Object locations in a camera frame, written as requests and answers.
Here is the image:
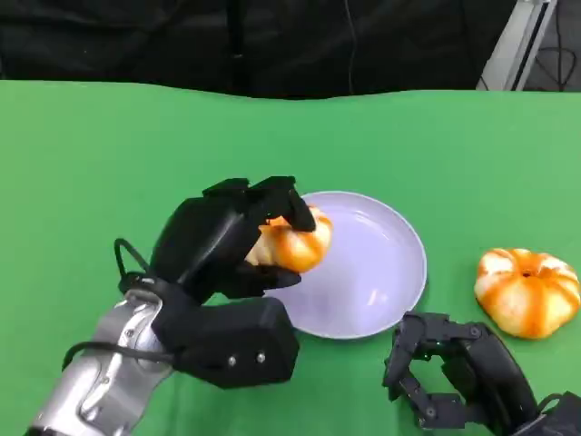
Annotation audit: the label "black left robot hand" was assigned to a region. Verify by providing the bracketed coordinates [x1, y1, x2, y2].
[149, 175, 317, 303]

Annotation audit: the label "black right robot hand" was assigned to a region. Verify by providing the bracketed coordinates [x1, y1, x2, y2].
[382, 311, 541, 432]

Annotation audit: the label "orange white toy bread roll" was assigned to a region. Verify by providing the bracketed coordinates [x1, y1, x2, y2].
[244, 203, 335, 274]
[473, 247, 581, 341]

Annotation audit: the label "green table cloth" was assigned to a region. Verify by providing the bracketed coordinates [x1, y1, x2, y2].
[0, 79, 581, 436]

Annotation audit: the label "lilac plate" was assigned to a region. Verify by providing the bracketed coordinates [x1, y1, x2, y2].
[262, 191, 428, 341]

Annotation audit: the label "black backdrop curtain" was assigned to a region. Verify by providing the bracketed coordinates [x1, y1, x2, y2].
[0, 0, 519, 101]

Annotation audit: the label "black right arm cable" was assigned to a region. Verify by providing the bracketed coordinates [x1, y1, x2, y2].
[537, 391, 571, 417]

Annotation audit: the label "thin black wrist cable loop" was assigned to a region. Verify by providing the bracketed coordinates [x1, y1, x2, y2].
[113, 237, 156, 292]

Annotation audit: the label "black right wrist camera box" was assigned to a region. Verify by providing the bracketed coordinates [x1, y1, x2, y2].
[512, 391, 581, 436]

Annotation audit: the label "thick black forearm cable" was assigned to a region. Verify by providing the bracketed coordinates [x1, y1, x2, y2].
[61, 340, 179, 374]

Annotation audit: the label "black floor cables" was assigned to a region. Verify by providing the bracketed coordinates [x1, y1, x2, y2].
[538, 43, 581, 93]

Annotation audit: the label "aluminium frame post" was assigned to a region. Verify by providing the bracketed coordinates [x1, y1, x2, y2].
[475, 0, 559, 93]

